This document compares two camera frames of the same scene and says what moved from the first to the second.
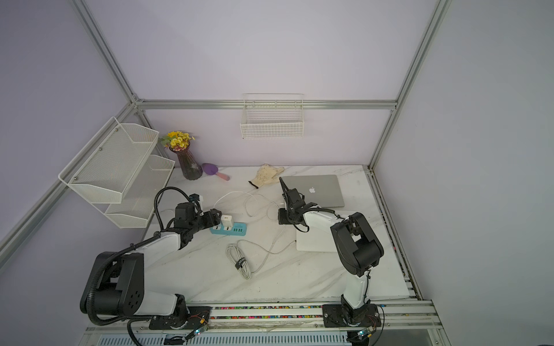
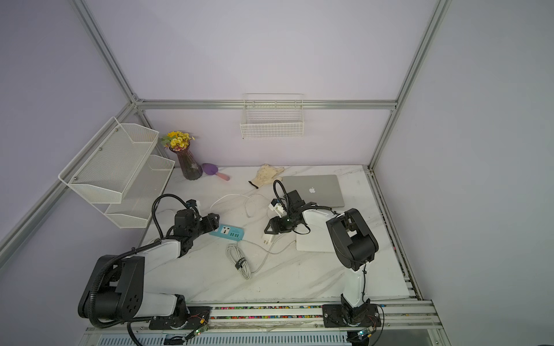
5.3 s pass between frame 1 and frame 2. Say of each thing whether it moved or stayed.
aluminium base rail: stayed
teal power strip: moved
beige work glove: stayed
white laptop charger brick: moved
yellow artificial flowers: stayed
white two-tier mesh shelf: stayed
